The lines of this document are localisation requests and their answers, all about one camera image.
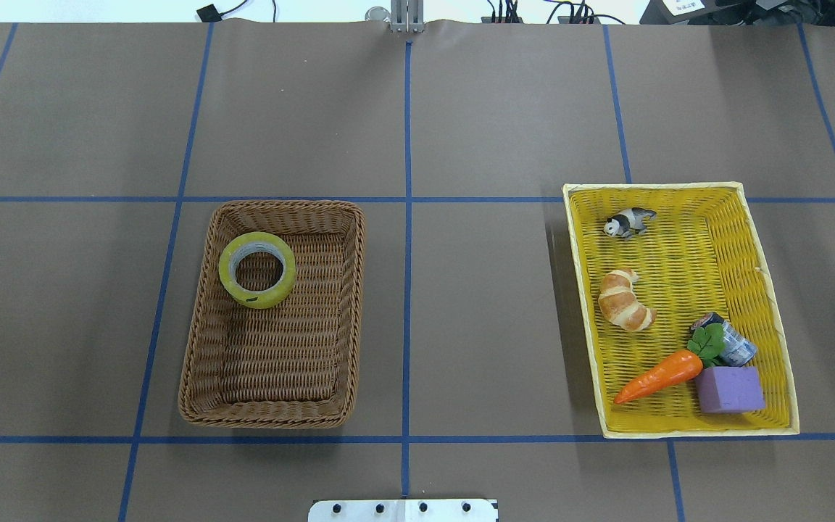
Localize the yellow packing tape roll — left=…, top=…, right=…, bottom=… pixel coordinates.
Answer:
left=218, top=231, right=297, bottom=310

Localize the brown wicker basket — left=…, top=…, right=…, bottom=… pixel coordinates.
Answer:
left=177, top=199, right=367, bottom=429

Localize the yellow woven basket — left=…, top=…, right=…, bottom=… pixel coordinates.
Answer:
left=562, top=182, right=801, bottom=439

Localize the toy croissant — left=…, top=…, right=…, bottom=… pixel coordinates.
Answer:
left=597, top=268, right=658, bottom=333

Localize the toy panda figure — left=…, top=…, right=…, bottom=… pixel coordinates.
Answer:
left=602, top=207, right=658, bottom=240

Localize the orange toy carrot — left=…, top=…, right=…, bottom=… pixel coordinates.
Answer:
left=613, top=323, right=726, bottom=405

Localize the purple foam block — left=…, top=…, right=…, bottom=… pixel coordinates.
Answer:
left=693, top=366, right=766, bottom=414

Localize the aluminium camera mount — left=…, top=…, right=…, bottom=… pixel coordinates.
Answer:
left=390, top=0, right=425, bottom=34

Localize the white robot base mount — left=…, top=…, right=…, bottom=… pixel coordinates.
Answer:
left=307, top=498, right=500, bottom=521

